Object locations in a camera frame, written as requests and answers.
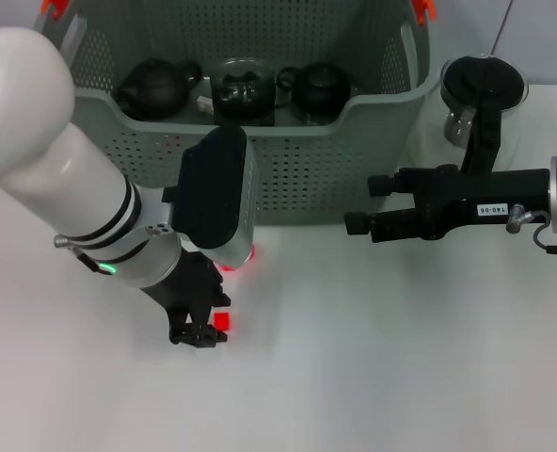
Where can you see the grey-green perforated storage bin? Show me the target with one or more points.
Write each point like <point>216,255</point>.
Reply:
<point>330,179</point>

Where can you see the white toy brick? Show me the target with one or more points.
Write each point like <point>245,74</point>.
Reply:
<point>205,104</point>

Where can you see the large red slope brick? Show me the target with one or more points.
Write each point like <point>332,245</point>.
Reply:
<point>227,269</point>

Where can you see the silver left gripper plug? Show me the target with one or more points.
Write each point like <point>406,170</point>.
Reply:
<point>61,241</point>

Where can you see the orange bin latch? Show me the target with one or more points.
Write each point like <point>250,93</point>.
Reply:
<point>55,8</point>
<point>423,10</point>

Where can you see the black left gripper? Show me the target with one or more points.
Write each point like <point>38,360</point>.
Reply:
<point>189,287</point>

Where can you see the glass teacup with black sleeve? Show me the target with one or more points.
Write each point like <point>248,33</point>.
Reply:
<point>243,113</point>
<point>243,77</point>
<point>316,89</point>

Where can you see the black clay teapot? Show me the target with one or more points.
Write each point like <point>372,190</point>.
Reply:
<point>154,89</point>

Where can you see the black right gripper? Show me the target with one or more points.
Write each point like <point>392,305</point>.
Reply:
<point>471,202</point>

